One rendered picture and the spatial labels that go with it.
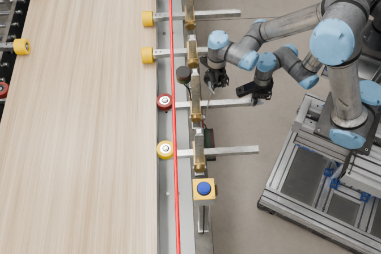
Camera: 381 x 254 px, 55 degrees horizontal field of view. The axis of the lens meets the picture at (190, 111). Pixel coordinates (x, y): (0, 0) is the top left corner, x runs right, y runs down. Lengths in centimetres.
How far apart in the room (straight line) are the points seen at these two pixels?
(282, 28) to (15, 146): 124
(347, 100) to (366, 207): 126
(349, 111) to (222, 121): 155
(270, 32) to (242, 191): 139
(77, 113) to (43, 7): 76
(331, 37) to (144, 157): 94
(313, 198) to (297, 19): 133
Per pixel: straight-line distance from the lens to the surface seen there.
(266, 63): 154
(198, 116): 174
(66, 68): 197
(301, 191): 236
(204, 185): 121
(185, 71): 150
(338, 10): 112
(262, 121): 276
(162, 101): 175
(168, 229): 181
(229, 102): 179
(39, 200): 168
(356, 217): 239
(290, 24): 131
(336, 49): 108
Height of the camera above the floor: 237
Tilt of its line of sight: 59 degrees down
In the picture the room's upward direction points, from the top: 3 degrees counter-clockwise
